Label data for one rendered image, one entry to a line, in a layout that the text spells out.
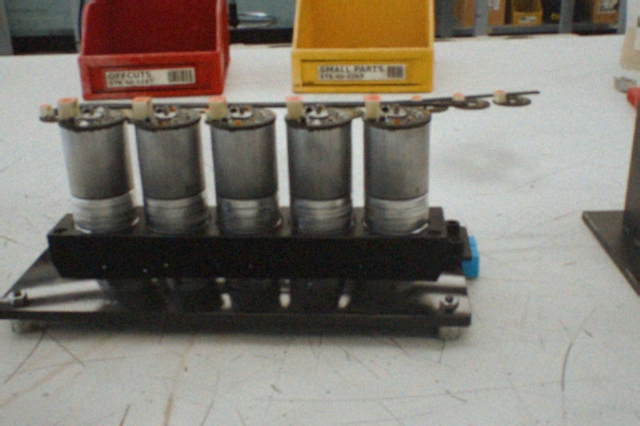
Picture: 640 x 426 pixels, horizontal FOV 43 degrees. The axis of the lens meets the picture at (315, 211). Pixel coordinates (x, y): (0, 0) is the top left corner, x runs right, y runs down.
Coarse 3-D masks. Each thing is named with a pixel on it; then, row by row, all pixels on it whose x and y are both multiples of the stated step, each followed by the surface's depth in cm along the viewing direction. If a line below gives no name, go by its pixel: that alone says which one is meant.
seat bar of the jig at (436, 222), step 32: (64, 224) 31; (288, 224) 31; (64, 256) 31; (96, 256) 30; (128, 256) 30; (160, 256) 30; (192, 256) 30; (224, 256) 30; (256, 256) 30; (288, 256) 30; (320, 256) 30; (352, 256) 30; (384, 256) 29; (416, 256) 29
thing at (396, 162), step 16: (400, 112) 29; (368, 128) 28; (384, 128) 28; (400, 128) 28; (416, 128) 28; (368, 144) 29; (384, 144) 28; (400, 144) 28; (416, 144) 28; (368, 160) 29; (384, 160) 28; (400, 160) 28; (416, 160) 28; (368, 176) 29; (384, 176) 29; (400, 176) 28; (416, 176) 29; (368, 192) 29; (384, 192) 29; (400, 192) 29; (416, 192) 29; (368, 208) 30; (384, 208) 29; (400, 208) 29; (416, 208) 29; (368, 224) 30; (384, 224) 29; (400, 224) 29; (416, 224) 29
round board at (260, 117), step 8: (232, 112) 30; (256, 112) 30; (264, 112) 30; (272, 112) 30; (208, 120) 29; (216, 120) 29; (224, 120) 29; (232, 120) 29; (240, 120) 29; (248, 120) 29; (256, 120) 29; (264, 120) 29; (272, 120) 29; (224, 128) 28; (232, 128) 28; (240, 128) 28; (248, 128) 28
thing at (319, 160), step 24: (288, 144) 29; (312, 144) 28; (336, 144) 28; (288, 168) 30; (312, 168) 29; (336, 168) 29; (312, 192) 29; (336, 192) 29; (312, 216) 29; (336, 216) 29
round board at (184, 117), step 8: (160, 112) 30; (176, 112) 30; (184, 112) 30; (192, 112) 30; (136, 120) 29; (144, 120) 29; (152, 120) 29; (160, 120) 29; (168, 120) 29; (176, 120) 29; (184, 120) 29; (192, 120) 29; (200, 120) 29; (144, 128) 29; (152, 128) 29; (160, 128) 28; (168, 128) 29
